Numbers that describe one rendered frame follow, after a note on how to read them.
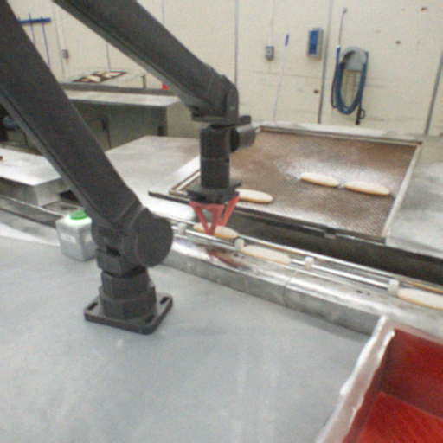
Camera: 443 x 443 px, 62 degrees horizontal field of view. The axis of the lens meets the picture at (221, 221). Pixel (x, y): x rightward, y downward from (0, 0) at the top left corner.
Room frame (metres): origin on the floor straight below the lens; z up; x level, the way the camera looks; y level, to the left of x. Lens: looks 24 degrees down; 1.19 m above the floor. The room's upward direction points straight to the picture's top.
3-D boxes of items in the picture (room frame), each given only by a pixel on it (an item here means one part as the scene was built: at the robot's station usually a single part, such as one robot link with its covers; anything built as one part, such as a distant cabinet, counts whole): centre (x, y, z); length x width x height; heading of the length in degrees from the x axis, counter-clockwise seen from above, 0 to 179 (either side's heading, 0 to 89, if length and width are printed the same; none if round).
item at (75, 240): (0.69, 0.28, 0.84); 0.08 x 0.08 x 0.11; 58
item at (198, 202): (0.67, 0.02, 0.92); 0.07 x 0.07 x 0.09; 58
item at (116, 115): (4.65, 1.44, 0.51); 3.00 x 1.26 x 1.03; 58
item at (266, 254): (0.61, -0.08, 0.86); 0.10 x 0.04 x 0.01; 58
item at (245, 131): (0.71, -0.01, 1.08); 0.11 x 0.09 x 0.12; 144
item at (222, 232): (0.67, 0.01, 0.88); 0.10 x 0.04 x 0.01; 58
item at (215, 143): (0.68, 0.01, 1.05); 0.07 x 0.06 x 0.07; 144
